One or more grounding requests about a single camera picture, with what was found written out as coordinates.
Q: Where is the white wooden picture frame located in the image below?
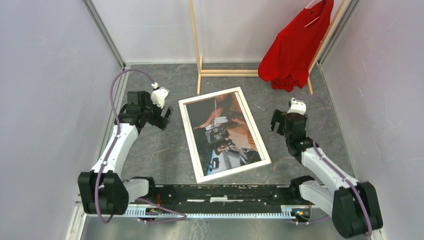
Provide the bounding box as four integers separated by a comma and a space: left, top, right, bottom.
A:
178, 87, 272, 183

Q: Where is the printed photo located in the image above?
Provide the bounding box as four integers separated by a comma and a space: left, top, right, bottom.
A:
184, 91, 263, 177

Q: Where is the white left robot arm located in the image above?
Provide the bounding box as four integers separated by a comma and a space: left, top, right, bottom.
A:
77, 87, 173, 216

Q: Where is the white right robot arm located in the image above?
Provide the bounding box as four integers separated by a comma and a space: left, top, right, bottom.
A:
270, 109, 384, 239

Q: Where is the red t-shirt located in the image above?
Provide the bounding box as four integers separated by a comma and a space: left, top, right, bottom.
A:
258, 0, 334, 92

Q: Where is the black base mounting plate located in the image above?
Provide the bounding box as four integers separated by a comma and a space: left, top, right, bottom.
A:
135, 184, 310, 214

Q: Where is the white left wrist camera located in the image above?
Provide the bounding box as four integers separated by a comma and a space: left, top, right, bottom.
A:
150, 82, 170, 109

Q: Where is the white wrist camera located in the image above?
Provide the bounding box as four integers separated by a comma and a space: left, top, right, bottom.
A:
150, 82, 170, 109
287, 97, 307, 115

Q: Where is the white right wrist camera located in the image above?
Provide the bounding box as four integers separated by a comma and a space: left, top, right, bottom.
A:
287, 97, 307, 115

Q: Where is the aluminium rail with cable comb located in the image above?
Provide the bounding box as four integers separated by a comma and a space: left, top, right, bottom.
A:
74, 184, 377, 220

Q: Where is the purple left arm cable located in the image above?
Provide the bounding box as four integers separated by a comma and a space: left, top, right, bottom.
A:
94, 68, 188, 225

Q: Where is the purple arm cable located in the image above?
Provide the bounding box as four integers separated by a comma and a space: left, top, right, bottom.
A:
291, 94, 374, 237
94, 68, 188, 225

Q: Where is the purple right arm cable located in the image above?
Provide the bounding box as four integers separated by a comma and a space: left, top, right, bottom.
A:
291, 94, 374, 237

